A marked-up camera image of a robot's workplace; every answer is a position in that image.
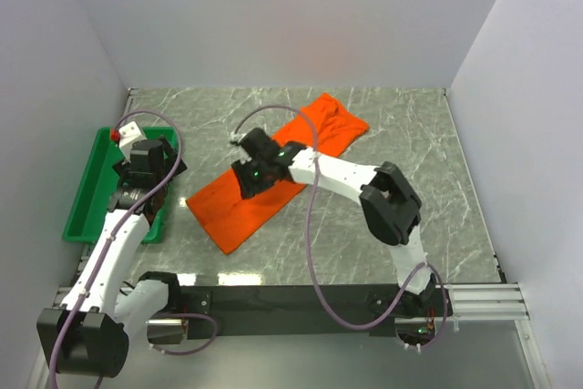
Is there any green plastic tray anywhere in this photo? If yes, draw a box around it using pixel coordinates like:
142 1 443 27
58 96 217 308
62 127 178 244

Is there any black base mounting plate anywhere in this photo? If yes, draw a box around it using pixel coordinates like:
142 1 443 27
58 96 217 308
153 284 453 337

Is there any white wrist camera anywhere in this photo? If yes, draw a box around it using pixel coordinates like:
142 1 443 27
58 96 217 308
109 121 146 150
229 132 246 146

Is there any purple cable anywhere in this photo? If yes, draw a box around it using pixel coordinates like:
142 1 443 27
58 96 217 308
231 105 450 350
47 108 220 389

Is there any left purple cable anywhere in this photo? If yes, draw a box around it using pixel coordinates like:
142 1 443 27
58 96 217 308
47 108 220 389

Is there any orange t-shirt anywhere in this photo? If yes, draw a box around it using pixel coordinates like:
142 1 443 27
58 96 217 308
187 93 369 255

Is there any aluminium frame rail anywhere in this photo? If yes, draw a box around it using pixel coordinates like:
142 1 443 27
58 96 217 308
29 282 541 388

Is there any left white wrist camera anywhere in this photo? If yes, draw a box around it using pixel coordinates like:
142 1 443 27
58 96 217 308
109 121 146 150

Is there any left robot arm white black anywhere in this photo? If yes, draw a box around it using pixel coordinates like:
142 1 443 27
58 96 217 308
36 136 186 383

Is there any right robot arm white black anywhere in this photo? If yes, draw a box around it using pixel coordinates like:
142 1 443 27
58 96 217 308
230 128 435 317

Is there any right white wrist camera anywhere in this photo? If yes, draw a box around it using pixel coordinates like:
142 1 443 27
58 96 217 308
229 132 246 146

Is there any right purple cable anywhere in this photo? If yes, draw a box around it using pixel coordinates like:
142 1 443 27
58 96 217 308
231 105 450 350

